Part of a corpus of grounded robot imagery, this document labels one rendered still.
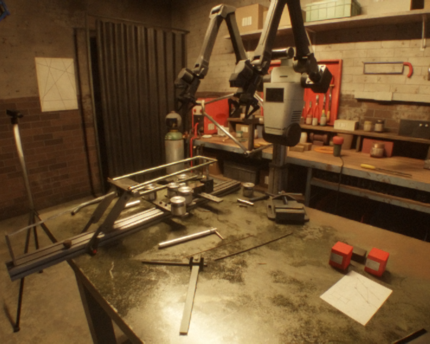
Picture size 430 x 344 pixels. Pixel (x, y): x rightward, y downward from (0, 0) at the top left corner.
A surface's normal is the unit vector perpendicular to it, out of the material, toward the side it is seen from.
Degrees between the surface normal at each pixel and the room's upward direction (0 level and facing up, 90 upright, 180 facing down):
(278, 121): 90
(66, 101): 90
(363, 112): 90
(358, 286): 0
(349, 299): 0
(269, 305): 0
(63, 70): 90
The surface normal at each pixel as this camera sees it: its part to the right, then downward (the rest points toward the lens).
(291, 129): 0.62, 0.23
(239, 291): 0.00, -0.96
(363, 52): -0.68, 0.22
